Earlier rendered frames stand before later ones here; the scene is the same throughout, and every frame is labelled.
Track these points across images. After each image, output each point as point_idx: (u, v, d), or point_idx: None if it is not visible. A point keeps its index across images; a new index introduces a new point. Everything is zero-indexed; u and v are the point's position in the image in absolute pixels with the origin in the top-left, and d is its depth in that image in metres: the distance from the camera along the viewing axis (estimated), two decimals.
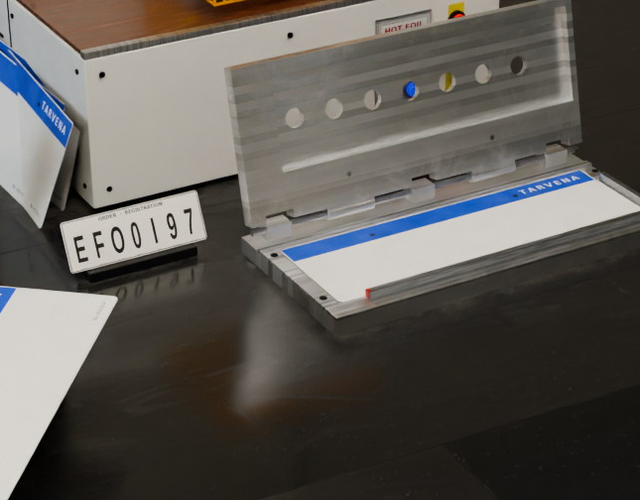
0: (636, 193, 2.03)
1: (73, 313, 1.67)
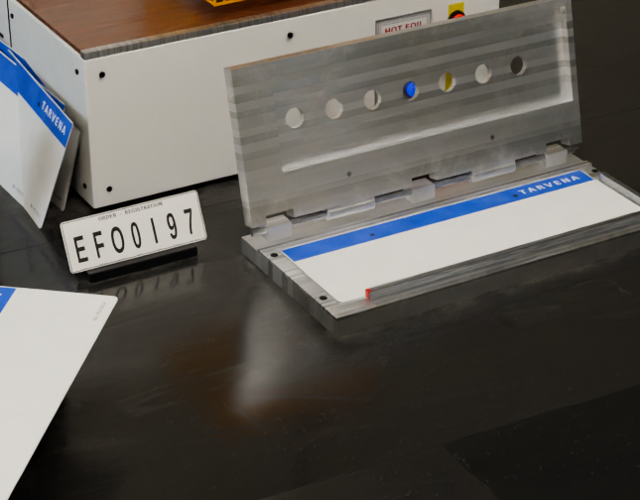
0: (636, 193, 2.03)
1: (73, 313, 1.67)
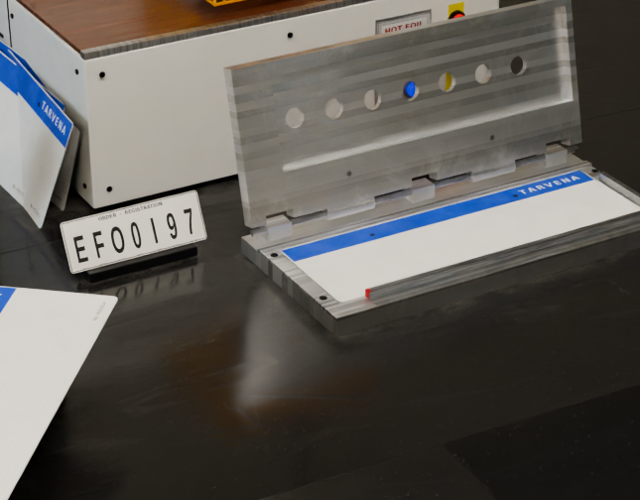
0: (636, 193, 2.03)
1: (73, 313, 1.67)
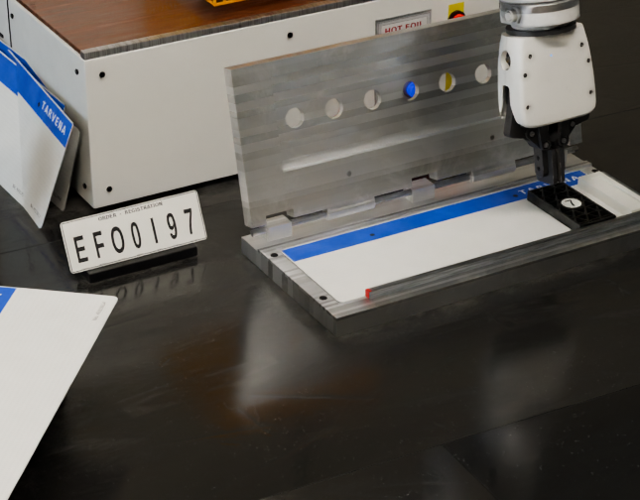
0: (636, 193, 2.03)
1: (73, 313, 1.67)
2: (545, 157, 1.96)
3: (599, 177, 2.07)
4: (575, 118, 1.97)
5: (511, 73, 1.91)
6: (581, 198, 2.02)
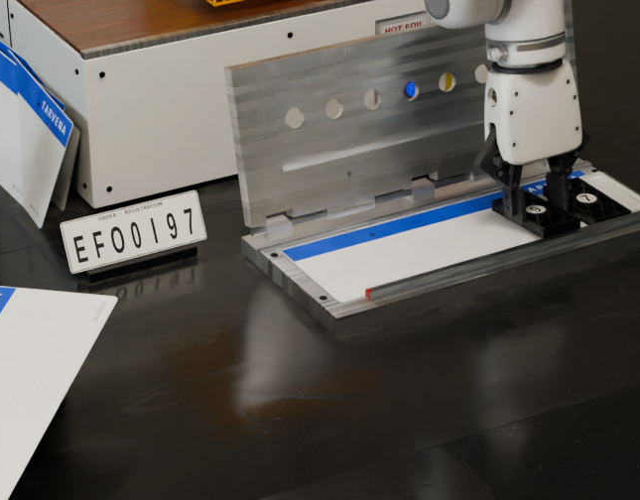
0: (636, 193, 2.03)
1: (73, 313, 1.67)
2: (513, 196, 1.96)
3: (599, 177, 2.07)
4: None
5: (497, 111, 1.92)
6: (596, 193, 2.03)
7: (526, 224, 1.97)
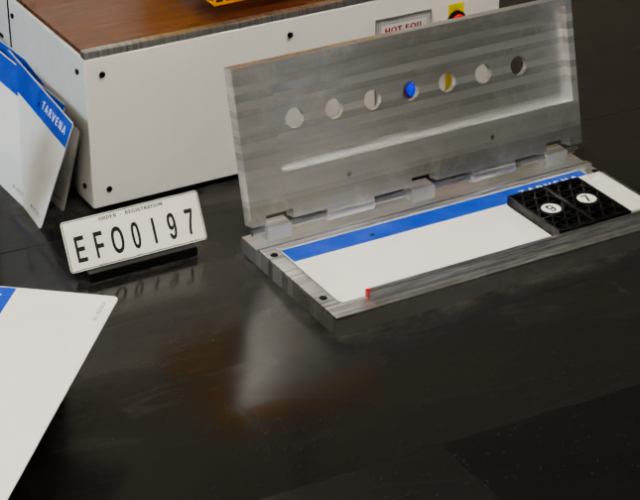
0: (636, 193, 2.03)
1: (73, 313, 1.67)
2: None
3: (599, 177, 2.07)
4: None
5: None
6: (596, 193, 2.03)
7: (542, 224, 1.98)
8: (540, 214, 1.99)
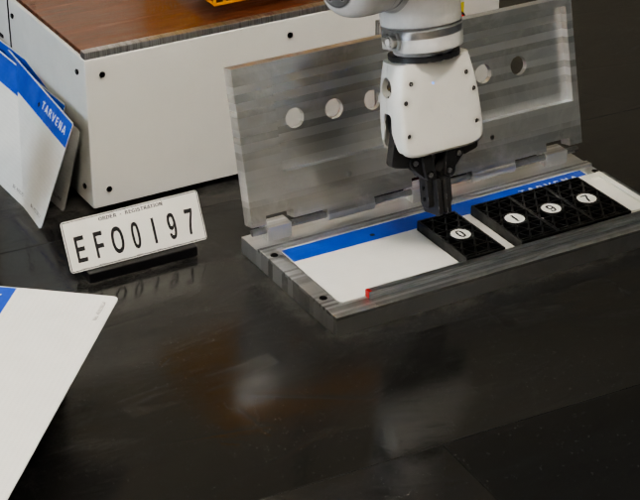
0: (636, 193, 2.03)
1: (73, 313, 1.67)
2: (430, 187, 1.89)
3: (599, 177, 2.07)
4: (461, 147, 1.91)
5: (392, 101, 1.84)
6: (596, 193, 2.03)
7: None
8: (540, 214, 1.99)
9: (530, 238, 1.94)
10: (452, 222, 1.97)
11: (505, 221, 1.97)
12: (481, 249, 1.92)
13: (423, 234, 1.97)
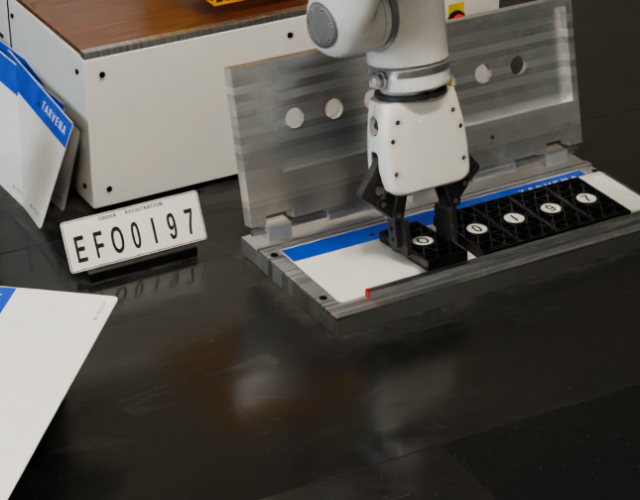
0: (636, 193, 2.03)
1: (73, 313, 1.67)
2: (398, 228, 1.89)
3: (599, 177, 2.07)
4: (465, 176, 1.92)
5: (379, 140, 1.85)
6: (596, 193, 2.03)
7: None
8: (540, 214, 1.99)
9: (529, 238, 1.94)
10: (468, 217, 1.98)
11: (505, 221, 1.97)
12: (497, 244, 1.93)
13: None
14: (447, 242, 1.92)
